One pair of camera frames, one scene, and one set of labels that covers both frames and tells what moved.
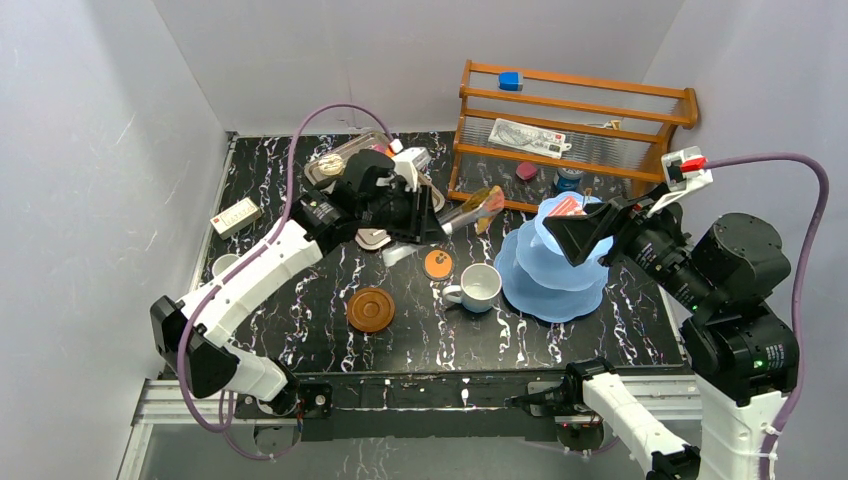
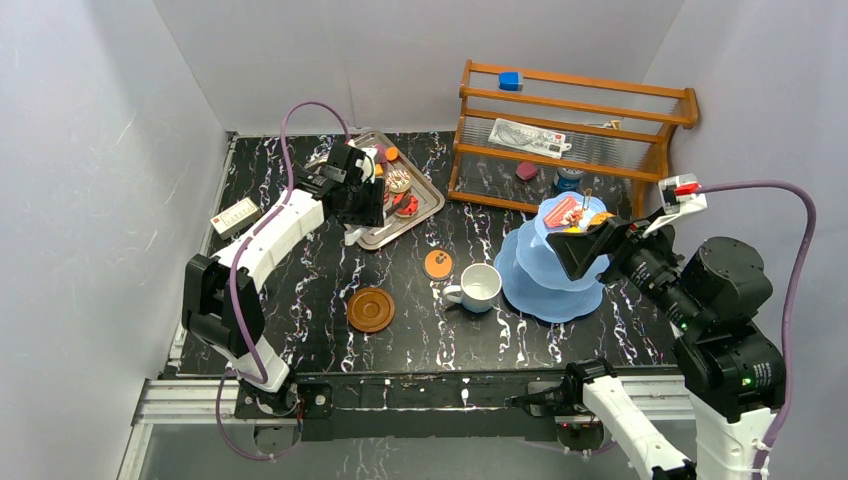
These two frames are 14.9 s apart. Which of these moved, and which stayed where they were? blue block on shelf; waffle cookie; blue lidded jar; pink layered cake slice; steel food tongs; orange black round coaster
Moved: steel food tongs; waffle cookie
Stayed: orange black round coaster; blue block on shelf; pink layered cake slice; blue lidded jar
